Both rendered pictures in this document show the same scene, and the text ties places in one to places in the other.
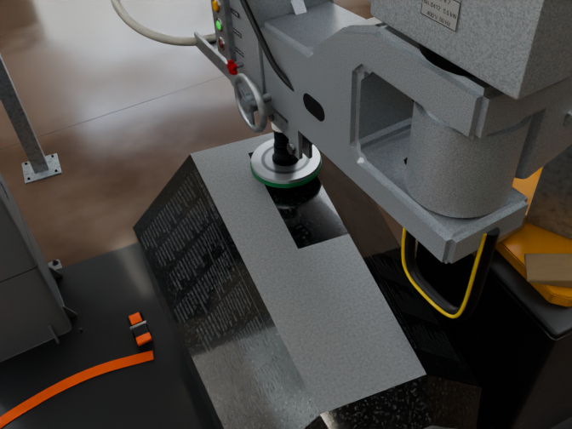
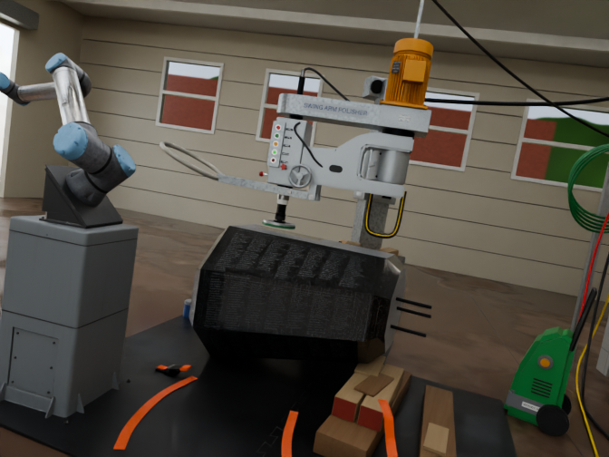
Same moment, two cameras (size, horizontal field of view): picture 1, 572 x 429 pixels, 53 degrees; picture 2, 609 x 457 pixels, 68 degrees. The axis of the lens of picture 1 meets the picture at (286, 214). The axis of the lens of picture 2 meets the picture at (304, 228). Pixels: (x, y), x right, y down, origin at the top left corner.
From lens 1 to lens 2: 244 cm
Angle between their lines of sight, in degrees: 59
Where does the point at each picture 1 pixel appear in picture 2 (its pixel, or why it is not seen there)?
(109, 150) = not seen: hidden behind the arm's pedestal
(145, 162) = not seen: hidden behind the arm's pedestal
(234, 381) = (338, 275)
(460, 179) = (402, 169)
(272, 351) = (349, 256)
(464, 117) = (408, 145)
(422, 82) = (392, 140)
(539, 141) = not seen: hidden behind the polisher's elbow
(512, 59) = (426, 123)
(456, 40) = (410, 123)
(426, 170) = (393, 168)
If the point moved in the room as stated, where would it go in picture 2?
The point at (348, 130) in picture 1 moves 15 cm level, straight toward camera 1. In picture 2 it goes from (356, 170) to (375, 171)
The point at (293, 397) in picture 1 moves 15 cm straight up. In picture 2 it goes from (371, 261) to (376, 235)
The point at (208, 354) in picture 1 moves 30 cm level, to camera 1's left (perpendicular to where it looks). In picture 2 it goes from (314, 277) to (277, 280)
